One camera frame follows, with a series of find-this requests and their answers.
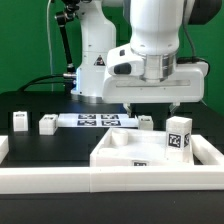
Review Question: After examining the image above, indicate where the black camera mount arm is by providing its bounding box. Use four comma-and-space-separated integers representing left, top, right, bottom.
54, 0, 81, 79

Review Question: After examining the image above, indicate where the white marker base plate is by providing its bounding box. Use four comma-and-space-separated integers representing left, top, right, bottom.
58, 113, 138, 127

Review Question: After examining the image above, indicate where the grey thin cable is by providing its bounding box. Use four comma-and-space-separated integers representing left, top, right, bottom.
46, 0, 56, 92

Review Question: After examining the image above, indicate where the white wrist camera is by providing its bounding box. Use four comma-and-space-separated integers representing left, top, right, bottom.
107, 44, 144, 76

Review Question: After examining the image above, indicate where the white U-shaped obstacle fence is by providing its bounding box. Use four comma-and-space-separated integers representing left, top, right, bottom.
0, 134, 224, 195

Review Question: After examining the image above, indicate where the white square tabletop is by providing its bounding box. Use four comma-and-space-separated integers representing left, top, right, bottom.
90, 128, 194, 167

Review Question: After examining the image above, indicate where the black cable bundle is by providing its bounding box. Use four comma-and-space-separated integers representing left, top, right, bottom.
18, 73, 76, 92

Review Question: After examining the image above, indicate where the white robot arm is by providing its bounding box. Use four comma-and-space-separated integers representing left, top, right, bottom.
72, 0, 222, 109

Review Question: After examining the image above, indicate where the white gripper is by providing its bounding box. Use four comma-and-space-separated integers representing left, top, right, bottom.
102, 61, 209, 118

